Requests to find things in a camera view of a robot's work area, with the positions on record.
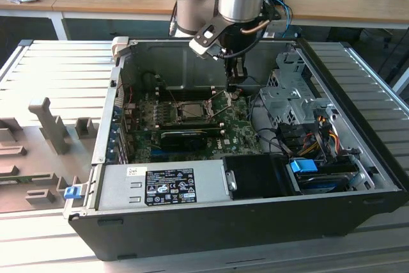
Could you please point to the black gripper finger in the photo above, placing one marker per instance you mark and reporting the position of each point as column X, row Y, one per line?
column 238, row 73

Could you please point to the silver green CPU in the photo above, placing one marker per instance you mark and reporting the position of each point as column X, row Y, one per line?
column 191, row 110

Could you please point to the silver locking lever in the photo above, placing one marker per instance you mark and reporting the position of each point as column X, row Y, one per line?
column 174, row 98

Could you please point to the CPU socket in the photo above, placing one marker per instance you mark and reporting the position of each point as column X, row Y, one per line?
column 176, row 111

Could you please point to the blue expansion slot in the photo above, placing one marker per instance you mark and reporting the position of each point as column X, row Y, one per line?
column 155, row 151

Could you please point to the copper coloured tube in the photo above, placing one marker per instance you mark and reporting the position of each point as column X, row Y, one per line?
column 254, row 30

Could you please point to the silver coin battery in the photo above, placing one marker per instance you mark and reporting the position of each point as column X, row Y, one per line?
column 235, row 96

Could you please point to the silver metal disk bay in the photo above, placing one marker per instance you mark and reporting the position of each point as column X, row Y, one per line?
column 287, row 97

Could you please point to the green motherboard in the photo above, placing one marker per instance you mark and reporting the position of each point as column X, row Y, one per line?
column 236, row 132

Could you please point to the black graphics card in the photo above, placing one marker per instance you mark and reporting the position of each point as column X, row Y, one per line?
column 183, row 141

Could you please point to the hard disk in blue carrier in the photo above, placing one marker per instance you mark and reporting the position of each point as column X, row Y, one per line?
column 302, row 167

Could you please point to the black label sticker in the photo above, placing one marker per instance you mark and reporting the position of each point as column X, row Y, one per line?
column 169, row 186

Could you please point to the black PC case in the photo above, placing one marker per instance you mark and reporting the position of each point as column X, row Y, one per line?
column 191, row 231

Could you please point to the silver power supply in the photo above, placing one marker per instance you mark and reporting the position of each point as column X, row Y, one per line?
column 118, row 190

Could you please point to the blue case latch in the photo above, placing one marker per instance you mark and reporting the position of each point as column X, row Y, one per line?
column 72, row 192

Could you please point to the grey parts rack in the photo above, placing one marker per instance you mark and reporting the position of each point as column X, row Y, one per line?
column 38, row 158

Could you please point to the green RAM stick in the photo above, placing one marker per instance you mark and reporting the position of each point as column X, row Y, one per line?
column 25, row 178

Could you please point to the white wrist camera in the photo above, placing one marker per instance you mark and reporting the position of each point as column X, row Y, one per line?
column 204, row 41

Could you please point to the black plastic duct cover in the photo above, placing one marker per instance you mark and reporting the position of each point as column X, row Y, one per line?
column 255, row 177

